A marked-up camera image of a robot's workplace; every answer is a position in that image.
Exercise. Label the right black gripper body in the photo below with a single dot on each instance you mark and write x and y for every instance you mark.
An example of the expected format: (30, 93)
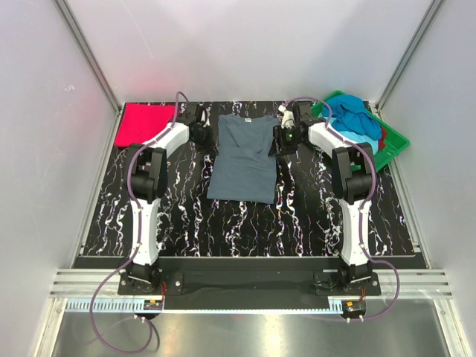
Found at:
(285, 140)

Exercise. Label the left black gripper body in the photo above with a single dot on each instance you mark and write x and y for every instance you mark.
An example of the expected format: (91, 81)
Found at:
(204, 141)

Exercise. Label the grey blue t shirt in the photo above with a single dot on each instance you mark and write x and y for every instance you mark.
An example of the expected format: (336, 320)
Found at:
(243, 170)

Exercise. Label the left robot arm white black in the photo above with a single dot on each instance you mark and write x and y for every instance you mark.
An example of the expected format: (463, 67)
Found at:
(147, 182)

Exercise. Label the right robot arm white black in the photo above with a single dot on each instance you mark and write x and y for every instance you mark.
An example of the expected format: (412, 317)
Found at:
(353, 178)

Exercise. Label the folded red t shirt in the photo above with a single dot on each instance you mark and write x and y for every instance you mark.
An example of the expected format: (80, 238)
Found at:
(142, 122)

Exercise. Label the dark blue t shirt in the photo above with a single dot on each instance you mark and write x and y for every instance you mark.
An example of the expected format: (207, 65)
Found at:
(350, 115)

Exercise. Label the light blue t shirt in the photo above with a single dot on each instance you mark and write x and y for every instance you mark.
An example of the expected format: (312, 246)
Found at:
(359, 139)

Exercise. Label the dark red t shirt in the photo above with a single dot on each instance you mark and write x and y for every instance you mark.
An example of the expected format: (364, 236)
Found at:
(381, 142)

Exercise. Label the green plastic bin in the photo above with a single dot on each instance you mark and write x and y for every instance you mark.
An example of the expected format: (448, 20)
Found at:
(395, 142)

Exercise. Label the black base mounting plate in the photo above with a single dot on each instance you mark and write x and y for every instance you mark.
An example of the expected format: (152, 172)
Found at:
(323, 276)

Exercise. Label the left small circuit board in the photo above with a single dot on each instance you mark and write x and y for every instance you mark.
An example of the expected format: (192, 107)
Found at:
(153, 304)

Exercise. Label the small circuit board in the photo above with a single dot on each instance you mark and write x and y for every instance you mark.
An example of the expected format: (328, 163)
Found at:
(153, 304)
(355, 306)

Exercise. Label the right small circuit board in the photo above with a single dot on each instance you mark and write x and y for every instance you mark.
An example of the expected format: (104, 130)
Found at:
(355, 306)

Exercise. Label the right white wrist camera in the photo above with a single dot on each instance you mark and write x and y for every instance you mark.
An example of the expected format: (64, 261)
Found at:
(287, 118)

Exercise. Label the aluminium frame rail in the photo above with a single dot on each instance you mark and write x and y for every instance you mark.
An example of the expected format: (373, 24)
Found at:
(82, 290)

